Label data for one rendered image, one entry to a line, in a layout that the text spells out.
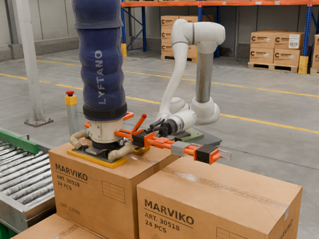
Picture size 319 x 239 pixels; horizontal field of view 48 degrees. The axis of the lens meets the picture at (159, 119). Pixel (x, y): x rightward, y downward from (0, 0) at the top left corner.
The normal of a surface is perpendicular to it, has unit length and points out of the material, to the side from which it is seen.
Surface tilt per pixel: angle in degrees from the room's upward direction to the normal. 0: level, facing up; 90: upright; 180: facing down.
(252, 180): 0
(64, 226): 0
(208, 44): 115
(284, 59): 91
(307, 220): 0
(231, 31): 90
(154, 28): 90
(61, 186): 90
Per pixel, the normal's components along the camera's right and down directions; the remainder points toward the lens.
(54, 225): -0.03, -0.95
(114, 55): 0.63, -0.02
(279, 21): -0.59, 0.28
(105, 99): 0.24, 0.12
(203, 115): 0.04, 0.58
